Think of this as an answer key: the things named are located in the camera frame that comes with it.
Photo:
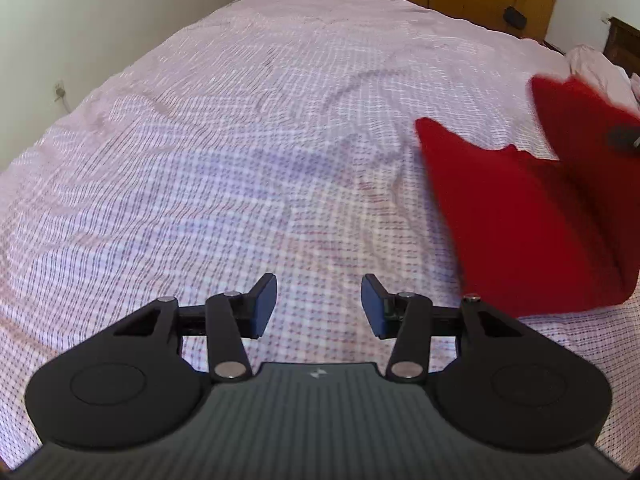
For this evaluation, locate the wall socket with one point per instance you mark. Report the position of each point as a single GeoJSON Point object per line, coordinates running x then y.
{"type": "Point", "coordinates": [60, 91]}

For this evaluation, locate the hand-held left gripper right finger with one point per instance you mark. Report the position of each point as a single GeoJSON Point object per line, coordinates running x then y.
{"type": "Point", "coordinates": [372, 305]}

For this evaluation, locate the bed with checked sheet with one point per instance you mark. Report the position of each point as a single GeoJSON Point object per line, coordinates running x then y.
{"type": "Point", "coordinates": [225, 135]}

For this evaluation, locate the wooden headboard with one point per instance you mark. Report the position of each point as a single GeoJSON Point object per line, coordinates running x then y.
{"type": "Point", "coordinates": [622, 42]}

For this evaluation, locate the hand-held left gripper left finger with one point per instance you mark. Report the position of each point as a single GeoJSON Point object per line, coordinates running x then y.
{"type": "Point", "coordinates": [265, 306]}

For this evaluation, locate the pink pillow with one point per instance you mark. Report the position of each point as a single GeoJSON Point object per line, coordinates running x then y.
{"type": "Point", "coordinates": [595, 62]}

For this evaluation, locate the small black device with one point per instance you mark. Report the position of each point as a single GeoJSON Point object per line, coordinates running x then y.
{"type": "Point", "coordinates": [515, 17]}

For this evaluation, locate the red sweater with black cuff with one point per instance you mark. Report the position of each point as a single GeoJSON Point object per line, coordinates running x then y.
{"type": "Point", "coordinates": [500, 220]}

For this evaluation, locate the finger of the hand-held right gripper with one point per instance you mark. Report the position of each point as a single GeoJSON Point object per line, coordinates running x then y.
{"type": "Point", "coordinates": [624, 138]}

